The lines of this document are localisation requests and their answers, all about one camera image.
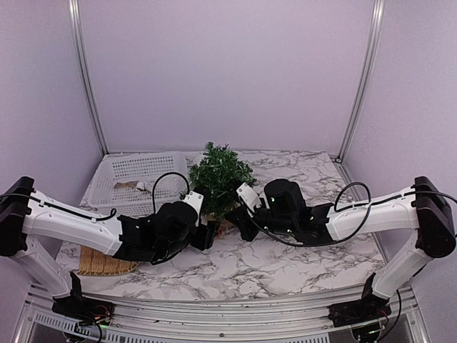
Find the clear string light wire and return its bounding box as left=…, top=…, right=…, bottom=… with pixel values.
left=192, top=156, right=251, bottom=201

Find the small green christmas tree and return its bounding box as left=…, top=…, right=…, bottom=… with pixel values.
left=189, top=141, right=257, bottom=220

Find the white plastic basket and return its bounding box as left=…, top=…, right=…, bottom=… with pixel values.
left=82, top=152, right=188, bottom=218

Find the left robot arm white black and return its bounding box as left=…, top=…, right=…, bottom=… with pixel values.
left=1, top=177, right=220, bottom=318

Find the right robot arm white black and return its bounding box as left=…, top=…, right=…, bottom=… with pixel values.
left=226, top=177, right=456, bottom=320

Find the white ceramic bowl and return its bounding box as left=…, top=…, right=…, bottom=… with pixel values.
left=191, top=155, right=204, bottom=169

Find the woven bamboo tray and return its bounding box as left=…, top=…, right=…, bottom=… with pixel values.
left=78, top=246, right=139, bottom=277

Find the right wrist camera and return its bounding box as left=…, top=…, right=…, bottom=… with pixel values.
left=236, top=183, right=266, bottom=218

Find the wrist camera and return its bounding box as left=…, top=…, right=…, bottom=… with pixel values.
left=236, top=183, right=266, bottom=218
left=183, top=191, right=204, bottom=227

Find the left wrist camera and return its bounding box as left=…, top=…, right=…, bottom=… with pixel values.
left=183, top=191, right=204, bottom=227

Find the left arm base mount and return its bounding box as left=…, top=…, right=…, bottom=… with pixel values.
left=52, top=272, right=114, bottom=322

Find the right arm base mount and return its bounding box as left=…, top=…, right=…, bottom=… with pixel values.
left=328, top=273, right=392, bottom=327

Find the front aluminium rail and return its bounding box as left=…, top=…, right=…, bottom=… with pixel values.
left=7, top=284, right=431, bottom=342

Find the right aluminium frame post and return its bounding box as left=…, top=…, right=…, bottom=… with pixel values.
left=335, top=0, right=386, bottom=164

